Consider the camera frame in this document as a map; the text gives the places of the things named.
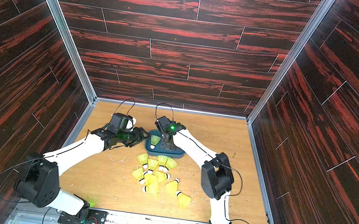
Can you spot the yellow shuttlecock centre pile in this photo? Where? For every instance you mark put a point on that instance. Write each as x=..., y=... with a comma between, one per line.
x=149, y=179

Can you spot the teal plastic storage box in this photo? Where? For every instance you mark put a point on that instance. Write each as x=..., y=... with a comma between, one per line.
x=161, y=148

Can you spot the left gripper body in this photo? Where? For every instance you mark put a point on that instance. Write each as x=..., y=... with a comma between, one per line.
x=130, y=138

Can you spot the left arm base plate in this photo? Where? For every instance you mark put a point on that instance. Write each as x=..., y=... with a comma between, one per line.
x=92, y=216

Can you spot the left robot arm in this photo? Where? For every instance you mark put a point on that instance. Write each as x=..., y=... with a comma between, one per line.
x=38, y=180

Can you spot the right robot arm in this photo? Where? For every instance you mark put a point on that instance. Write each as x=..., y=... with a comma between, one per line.
x=216, y=173

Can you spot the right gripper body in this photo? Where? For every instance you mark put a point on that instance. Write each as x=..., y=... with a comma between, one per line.
x=164, y=141

